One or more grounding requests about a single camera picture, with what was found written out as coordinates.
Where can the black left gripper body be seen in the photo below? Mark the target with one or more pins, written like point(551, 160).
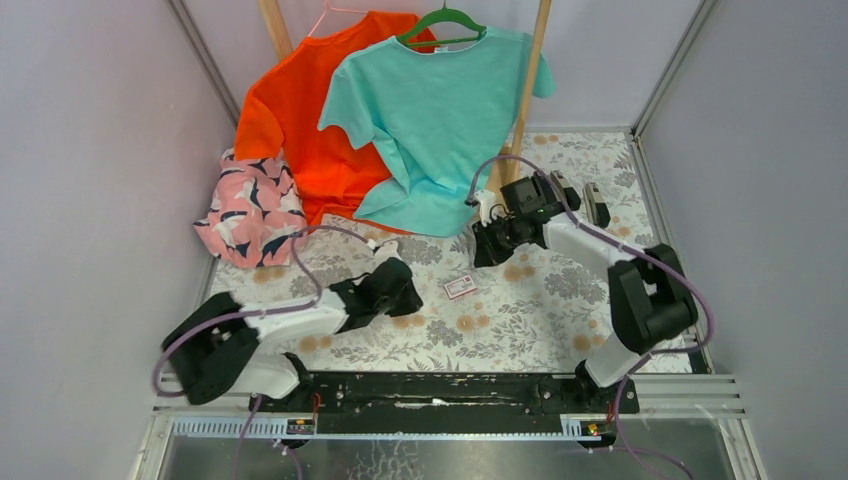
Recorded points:
point(402, 304)

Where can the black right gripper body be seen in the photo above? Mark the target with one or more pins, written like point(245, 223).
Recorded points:
point(499, 238)

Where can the red staple box sleeve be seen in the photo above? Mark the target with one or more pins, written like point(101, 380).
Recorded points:
point(460, 287)

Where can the beige and black stapler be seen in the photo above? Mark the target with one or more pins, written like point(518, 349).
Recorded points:
point(569, 193)

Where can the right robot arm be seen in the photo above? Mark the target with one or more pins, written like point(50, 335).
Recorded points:
point(648, 300)

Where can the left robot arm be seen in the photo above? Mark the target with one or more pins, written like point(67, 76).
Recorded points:
point(215, 350)

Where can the teal t-shirt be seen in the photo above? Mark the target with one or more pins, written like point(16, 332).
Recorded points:
point(434, 119)

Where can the pink bird-pattern cloth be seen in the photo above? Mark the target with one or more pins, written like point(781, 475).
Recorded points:
point(255, 207)

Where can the orange t-shirt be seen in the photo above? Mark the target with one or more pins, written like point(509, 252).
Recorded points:
point(281, 112)

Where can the pink clothes hanger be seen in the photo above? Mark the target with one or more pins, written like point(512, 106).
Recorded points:
point(334, 18)

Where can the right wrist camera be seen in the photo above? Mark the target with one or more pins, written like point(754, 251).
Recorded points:
point(485, 201)

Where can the wooden rack right post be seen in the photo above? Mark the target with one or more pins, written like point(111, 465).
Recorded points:
point(507, 169)

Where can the wooden rack post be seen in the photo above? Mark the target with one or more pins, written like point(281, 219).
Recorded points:
point(276, 27)
point(507, 169)

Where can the wooden rack left post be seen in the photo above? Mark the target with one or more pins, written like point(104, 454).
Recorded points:
point(276, 27)

